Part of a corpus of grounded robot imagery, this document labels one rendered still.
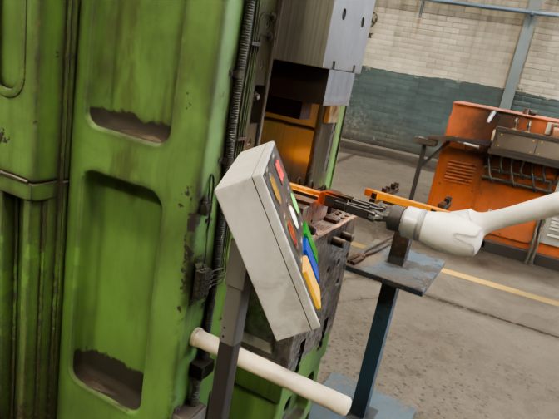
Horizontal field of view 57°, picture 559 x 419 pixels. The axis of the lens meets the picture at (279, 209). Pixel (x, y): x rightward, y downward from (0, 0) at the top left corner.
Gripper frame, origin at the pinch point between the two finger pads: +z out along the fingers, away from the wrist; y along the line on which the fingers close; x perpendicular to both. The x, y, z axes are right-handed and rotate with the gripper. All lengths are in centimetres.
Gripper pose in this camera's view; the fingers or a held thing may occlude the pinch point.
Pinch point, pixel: (337, 201)
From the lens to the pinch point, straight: 153.7
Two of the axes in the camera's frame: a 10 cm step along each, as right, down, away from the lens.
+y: 4.6, -1.8, 8.7
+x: 1.7, -9.4, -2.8
